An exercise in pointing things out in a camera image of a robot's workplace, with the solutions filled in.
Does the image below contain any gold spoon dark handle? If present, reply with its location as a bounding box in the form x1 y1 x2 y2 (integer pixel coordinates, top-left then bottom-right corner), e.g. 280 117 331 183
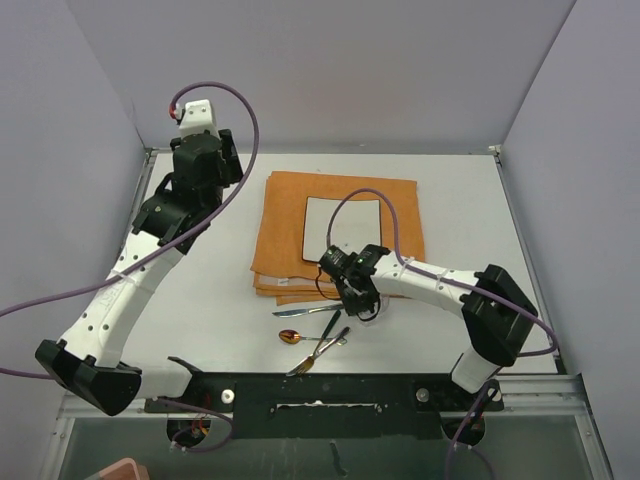
278 310 342 345

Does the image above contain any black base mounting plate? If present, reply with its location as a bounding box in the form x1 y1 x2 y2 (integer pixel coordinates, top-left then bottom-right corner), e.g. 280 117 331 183
144 372 504 440

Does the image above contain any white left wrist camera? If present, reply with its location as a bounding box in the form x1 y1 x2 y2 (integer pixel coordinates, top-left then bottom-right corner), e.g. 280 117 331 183
173 99 219 138

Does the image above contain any clear drinking glass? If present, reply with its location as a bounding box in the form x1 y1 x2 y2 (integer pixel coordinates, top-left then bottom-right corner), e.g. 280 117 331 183
357 295 390 327

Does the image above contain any silver table knife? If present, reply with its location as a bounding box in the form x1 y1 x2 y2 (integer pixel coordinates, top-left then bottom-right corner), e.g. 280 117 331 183
272 303 344 318

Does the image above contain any pink plastic bin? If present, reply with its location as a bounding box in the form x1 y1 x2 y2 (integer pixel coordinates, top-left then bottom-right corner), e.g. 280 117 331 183
87 458 150 480

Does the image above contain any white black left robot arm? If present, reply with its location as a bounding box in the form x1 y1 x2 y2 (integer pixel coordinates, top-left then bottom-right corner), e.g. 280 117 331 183
35 129 243 416

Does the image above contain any gold fork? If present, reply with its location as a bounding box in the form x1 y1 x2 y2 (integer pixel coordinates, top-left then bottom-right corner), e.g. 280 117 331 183
286 327 351 377

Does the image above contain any iridescent ornate teaspoon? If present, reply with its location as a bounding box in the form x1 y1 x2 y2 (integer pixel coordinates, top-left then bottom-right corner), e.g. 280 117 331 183
319 337 347 348

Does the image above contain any white square plate black rim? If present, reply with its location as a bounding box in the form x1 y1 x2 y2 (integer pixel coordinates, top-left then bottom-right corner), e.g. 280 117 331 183
302 197 382 263

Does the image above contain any orange cloth napkin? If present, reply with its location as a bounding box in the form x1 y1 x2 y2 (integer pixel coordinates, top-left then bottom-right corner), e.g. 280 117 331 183
251 171 426 306

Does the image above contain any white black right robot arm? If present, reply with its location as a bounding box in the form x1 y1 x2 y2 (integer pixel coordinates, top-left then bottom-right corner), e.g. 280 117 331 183
319 244 538 409

